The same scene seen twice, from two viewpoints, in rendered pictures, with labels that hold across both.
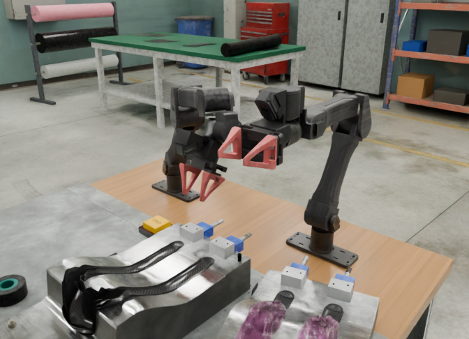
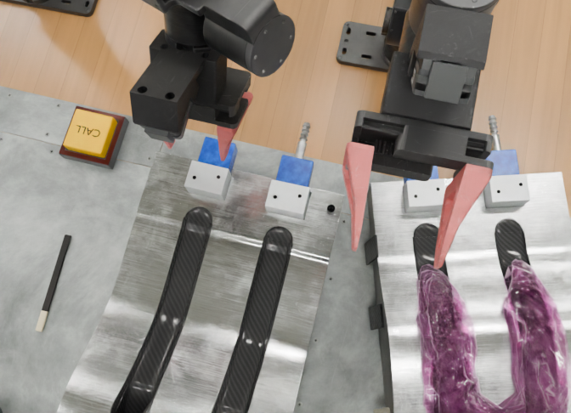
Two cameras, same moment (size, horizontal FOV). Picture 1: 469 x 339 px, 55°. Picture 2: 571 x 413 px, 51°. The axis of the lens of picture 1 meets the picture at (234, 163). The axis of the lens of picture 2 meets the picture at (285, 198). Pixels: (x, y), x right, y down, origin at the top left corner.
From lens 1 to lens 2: 0.77 m
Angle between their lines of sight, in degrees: 54
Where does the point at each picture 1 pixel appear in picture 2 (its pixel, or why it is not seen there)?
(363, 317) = (555, 228)
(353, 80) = not seen: outside the picture
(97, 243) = (10, 224)
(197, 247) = (240, 209)
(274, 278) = (391, 204)
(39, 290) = (11, 387)
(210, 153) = (217, 87)
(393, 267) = (530, 45)
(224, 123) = (253, 47)
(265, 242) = (302, 75)
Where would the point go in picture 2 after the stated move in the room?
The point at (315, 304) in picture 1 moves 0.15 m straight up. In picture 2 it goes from (478, 234) to (517, 207)
